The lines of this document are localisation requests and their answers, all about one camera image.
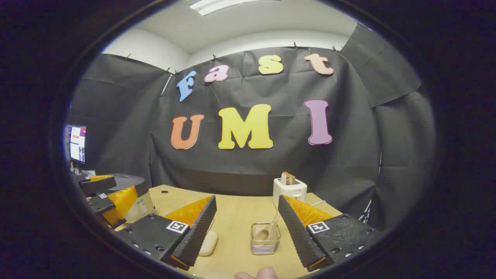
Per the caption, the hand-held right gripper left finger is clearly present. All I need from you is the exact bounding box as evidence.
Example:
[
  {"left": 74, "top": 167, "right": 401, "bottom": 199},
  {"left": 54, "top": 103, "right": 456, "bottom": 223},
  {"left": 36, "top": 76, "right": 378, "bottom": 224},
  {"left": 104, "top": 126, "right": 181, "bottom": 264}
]
[{"left": 115, "top": 195, "right": 217, "bottom": 271}]

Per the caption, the wooden spoon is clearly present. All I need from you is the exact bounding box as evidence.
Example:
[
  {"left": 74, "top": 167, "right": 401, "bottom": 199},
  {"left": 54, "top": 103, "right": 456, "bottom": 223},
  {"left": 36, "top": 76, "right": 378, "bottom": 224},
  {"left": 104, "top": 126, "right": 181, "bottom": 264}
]
[{"left": 254, "top": 209, "right": 281, "bottom": 241}]

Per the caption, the white toaster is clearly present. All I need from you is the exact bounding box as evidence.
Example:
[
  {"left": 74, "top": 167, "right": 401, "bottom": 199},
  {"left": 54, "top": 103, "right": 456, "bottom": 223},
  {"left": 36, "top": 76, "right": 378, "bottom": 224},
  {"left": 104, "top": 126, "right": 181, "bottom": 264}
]
[{"left": 273, "top": 177, "right": 308, "bottom": 210}]

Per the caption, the wire chopstick holder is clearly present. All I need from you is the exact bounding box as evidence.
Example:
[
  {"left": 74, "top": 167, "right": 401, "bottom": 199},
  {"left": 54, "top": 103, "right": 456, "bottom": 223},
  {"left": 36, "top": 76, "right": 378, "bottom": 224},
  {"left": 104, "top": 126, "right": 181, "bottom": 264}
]
[{"left": 250, "top": 222, "right": 281, "bottom": 255}]

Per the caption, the computer monitor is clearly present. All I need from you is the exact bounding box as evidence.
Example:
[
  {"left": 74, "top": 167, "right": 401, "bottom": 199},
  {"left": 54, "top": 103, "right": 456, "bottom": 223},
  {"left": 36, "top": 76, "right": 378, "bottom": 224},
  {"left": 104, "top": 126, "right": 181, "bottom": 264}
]
[{"left": 64, "top": 124, "right": 87, "bottom": 164}]

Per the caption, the ceiling light panel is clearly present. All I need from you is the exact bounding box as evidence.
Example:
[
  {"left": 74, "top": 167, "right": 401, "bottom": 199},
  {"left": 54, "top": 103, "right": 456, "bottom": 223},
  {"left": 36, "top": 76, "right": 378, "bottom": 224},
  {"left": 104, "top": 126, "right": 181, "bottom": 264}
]
[{"left": 189, "top": 0, "right": 279, "bottom": 16}]

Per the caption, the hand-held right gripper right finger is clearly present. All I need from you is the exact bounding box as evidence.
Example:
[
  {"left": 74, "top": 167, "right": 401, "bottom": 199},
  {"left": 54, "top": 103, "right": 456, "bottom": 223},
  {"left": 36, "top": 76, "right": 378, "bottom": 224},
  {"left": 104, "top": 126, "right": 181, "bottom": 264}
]
[{"left": 278, "top": 195, "right": 384, "bottom": 272}]

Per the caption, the black backdrop cloth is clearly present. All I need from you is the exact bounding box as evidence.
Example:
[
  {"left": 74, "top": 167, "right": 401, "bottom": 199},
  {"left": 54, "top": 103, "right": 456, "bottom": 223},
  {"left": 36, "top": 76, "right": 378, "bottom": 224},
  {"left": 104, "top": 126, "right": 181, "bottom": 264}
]
[{"left": 66, "top": 23, "right": 436, "bottom": 233}]

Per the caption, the black silver rice cooker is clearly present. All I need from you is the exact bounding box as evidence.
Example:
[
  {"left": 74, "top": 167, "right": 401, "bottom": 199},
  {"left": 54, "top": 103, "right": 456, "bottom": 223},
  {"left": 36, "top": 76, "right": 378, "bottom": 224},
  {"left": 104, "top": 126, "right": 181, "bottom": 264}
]
[{"left": 108, "top": 173, "right": 155, "bottom": 224}]

